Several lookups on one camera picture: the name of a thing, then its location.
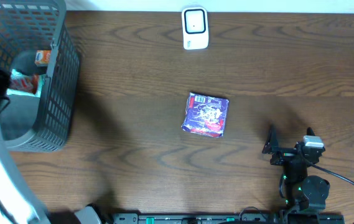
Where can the teal snack wrapper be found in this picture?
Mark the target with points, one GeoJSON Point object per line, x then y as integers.
{"type": "Point", "coordinates": [21, 93]}

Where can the orange juice carton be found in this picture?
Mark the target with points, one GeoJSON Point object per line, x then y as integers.
{"type": "Point", "coordinates": [42, 58]}

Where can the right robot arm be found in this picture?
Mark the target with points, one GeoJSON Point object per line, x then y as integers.
{"type": "Point", "coordinates": [305, 194]}

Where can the white barcode scanner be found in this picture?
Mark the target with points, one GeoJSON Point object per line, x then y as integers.
{"type": "Point", "coordinates": [195, 28]}

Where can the purple snack package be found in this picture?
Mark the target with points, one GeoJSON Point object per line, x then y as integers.
{"type": "Point", "coordinates": [205, 115]}

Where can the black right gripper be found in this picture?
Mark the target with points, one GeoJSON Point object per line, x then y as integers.
{"type": "Point", "coordinates": [272, 147]}

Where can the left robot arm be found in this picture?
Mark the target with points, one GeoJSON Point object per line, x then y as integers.
{"type": "Point", "coordinates": [18, 204]}

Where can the orange chocolate bar wrapper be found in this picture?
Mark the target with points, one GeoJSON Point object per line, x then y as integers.
{"type": "Point", "coordinates": [25, 83]}

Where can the grey plastic mesh basket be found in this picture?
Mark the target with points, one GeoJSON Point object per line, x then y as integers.
{"type": "Point", "coordinates": [28, 123]}

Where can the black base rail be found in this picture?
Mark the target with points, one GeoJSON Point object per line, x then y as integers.
{"type": "Point", "coordinates": [134, 218]}

